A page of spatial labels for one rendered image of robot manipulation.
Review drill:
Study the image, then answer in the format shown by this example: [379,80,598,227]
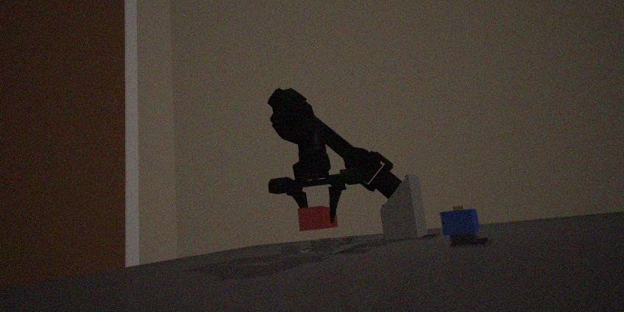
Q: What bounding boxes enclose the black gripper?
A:
[269,145,363,223]

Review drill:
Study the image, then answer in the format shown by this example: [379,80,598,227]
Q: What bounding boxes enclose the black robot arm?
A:
[267,88,402,199]

